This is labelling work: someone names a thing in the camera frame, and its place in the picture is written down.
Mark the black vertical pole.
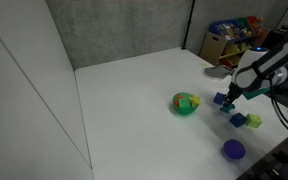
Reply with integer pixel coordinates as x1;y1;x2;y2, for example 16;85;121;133
181;0;196;50

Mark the dark blue cube toy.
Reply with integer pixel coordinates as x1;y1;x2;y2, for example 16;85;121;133
230;113;247;128

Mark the green bowl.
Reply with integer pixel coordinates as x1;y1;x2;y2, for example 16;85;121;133
172;92;199;115

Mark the green cube in bowl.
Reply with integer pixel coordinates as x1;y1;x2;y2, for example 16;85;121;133
179;98;191;109

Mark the orange toy in bowl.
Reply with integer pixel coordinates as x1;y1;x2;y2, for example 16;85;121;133
174;95;183;107

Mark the wooden toy storage shelf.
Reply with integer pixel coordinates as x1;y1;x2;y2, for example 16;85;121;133
199;16;270;68

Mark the black cable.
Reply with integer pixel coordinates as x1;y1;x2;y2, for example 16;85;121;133
268;78;288;144

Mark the purple spiky ball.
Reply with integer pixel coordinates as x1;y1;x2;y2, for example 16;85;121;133
223;139;246;159

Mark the grey flat object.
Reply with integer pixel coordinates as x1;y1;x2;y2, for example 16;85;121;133
204;65;233;80

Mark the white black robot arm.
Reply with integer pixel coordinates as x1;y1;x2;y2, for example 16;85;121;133
224;36;288;106

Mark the teal green toy block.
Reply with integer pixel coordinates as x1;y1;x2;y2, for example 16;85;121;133
220;104;235;113

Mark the lime green cube toy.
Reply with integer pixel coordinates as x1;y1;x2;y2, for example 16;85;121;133
246;114;262;128

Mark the yellow star toy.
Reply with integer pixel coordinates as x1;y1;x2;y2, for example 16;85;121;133
189;95;200;106

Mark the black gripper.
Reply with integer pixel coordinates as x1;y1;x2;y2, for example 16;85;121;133
223;83;242;107

